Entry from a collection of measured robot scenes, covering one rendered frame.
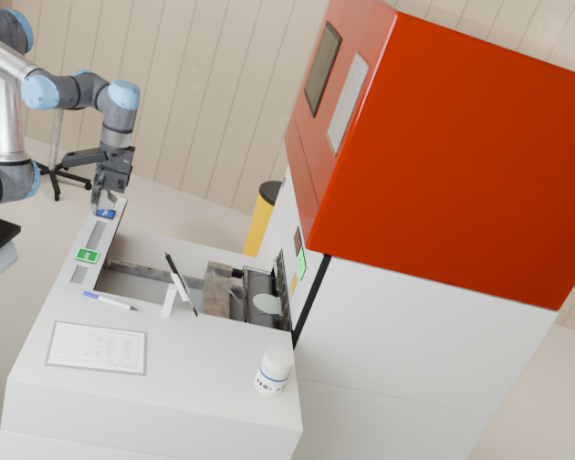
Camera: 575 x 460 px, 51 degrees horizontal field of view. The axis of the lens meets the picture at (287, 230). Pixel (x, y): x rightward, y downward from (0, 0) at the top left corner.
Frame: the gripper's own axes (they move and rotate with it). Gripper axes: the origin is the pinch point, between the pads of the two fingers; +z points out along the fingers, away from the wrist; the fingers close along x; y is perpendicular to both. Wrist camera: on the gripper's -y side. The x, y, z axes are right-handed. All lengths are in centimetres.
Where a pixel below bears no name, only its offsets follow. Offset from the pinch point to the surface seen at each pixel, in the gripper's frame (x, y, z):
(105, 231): 15.8, 2.7, 14.7
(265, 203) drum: 156, 71, 56
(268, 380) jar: -41, 50, 9
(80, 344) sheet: -36.3, 7.4, 13.9
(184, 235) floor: 198, 35, 111
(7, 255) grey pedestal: 13.1, -22.9, 28.7
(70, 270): -8.0, -1.6, 14.7
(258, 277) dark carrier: 20, 52, 21
